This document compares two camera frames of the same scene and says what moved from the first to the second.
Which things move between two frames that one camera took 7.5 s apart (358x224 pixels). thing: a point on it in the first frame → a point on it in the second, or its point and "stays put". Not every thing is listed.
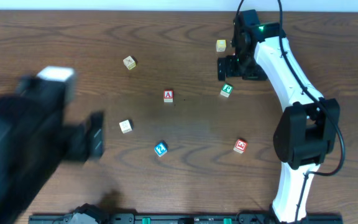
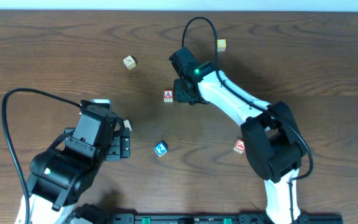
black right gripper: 223,68 → 181,92
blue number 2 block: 161,149 stays put
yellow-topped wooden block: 220,45 stays put
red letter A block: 168,96 stays put
